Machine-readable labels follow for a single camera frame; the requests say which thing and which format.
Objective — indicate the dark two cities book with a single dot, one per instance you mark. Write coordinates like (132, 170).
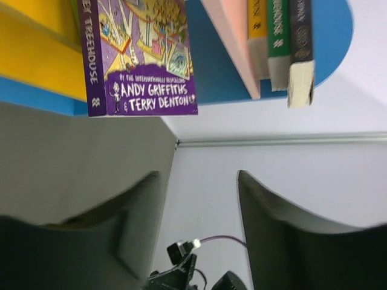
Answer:
(302, 67)

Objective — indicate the purple 52-storey treehouse book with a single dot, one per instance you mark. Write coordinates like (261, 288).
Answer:
(136, 58)

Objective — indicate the yellow blue 130-storey book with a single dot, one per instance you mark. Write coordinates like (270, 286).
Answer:
(257, 37)

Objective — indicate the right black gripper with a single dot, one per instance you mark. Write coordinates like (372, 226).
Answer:
(182, 272)

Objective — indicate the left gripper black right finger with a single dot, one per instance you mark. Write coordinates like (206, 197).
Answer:
(290, 247)

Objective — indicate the green 104-storey treehouse book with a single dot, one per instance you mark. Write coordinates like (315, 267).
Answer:
(278, 25)

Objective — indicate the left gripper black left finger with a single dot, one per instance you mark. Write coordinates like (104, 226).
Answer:
(109, 246)

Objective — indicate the colourful wooden bookshelf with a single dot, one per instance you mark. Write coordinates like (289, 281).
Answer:
(41, 73)

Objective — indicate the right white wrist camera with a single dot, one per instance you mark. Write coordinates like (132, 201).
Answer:
(188, 246)

